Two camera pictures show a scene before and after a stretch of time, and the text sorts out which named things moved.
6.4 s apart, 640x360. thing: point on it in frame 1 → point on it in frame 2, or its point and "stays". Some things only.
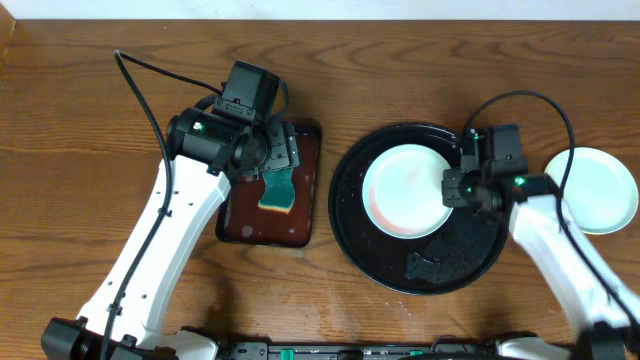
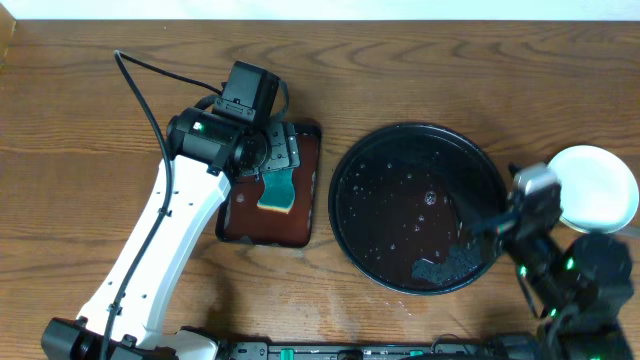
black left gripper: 285,139 stays
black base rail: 464,346 stays
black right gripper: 452,197 → 506,224
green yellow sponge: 279,190 stays
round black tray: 458,254 stays
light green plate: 402,190 → 599,192
